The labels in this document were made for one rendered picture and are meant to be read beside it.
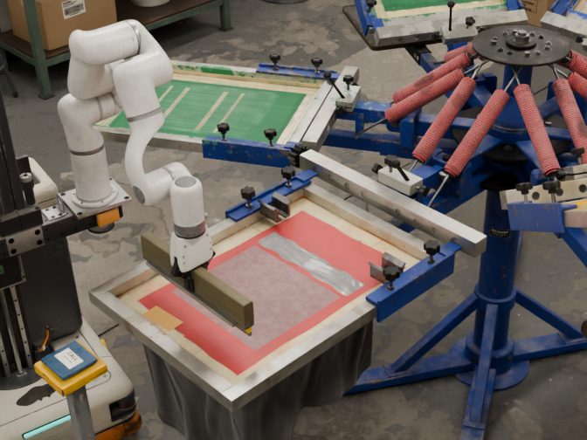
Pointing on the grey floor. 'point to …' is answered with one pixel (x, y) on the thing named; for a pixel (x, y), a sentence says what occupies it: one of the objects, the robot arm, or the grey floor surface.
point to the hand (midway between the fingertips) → (195, 279)
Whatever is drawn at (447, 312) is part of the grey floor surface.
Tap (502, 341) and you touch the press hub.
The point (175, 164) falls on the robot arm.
